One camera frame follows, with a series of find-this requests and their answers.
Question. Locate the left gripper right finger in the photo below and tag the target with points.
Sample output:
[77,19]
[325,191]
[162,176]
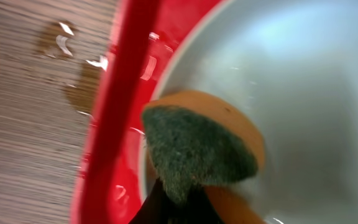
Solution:
[198,208]

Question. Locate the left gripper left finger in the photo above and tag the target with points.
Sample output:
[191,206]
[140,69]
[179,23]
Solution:
[156,209]

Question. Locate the orange and green sponge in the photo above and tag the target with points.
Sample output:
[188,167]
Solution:
[197,139]

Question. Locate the light blue plate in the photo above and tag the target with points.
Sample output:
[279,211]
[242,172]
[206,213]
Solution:
[291,67]

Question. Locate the red serving tray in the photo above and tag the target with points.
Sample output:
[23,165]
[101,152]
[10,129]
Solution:
[145,35]

